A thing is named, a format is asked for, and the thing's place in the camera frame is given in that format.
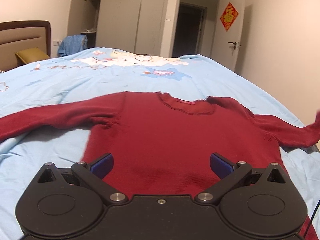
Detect dark red knit sweater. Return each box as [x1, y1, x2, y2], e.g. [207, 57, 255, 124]
[0, 91, 320, 240]

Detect blue clothes pile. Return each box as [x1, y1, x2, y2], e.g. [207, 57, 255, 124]
[57, 35, 87, 57]

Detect white bedroom door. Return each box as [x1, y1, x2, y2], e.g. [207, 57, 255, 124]
[211, 0, 245, 71]

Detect mustard yellow pillow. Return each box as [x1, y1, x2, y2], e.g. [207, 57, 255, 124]
[15, 47, 50, 64]

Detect brown padded headboard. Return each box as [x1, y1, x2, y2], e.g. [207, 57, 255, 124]
[1, 20, 51, 72]

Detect red fu door decoration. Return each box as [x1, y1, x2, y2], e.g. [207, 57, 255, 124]
[220, 2, 239, 31]

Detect grey built-in wardrobe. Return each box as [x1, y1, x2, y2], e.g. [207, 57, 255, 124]
[67, 0, 167, 55]

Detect black cable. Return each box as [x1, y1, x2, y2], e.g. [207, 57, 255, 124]
[303, 199, 320, 239]

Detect white wall socket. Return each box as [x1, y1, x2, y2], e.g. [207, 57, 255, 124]
[53, 40, 61, 46]

